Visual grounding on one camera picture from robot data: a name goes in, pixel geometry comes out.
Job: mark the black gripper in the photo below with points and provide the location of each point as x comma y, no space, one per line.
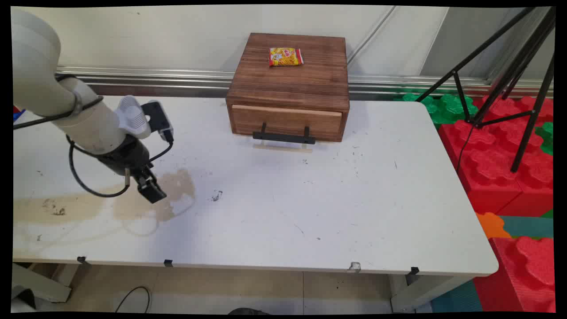
128,155

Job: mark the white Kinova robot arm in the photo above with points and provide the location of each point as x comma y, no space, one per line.
88,119

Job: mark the white table leg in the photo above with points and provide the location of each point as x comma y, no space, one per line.
40,283
425,292

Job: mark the blue foam block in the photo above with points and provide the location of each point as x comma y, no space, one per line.
18,114

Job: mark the brown wooden drawer cabinet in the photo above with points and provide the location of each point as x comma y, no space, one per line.
290,84

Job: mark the yellow red snack packet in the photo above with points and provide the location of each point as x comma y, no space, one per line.
285,56

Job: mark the large red foam block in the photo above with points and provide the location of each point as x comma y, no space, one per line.
527,274
538,177
483,164

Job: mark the orange foam puzzle piece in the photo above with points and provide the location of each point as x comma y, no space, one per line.
491,225

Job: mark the teal foam floor mat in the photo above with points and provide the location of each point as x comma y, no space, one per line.
529,227

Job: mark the black tripod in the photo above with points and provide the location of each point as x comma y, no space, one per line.
518,71

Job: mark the small green foam block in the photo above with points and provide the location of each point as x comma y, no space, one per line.
547,137

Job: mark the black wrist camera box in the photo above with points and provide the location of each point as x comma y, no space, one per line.
158,117

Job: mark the white ribbed camera mount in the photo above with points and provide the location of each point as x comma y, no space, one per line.
132,116

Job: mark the silver metal wall rail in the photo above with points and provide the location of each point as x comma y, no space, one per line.
177,77

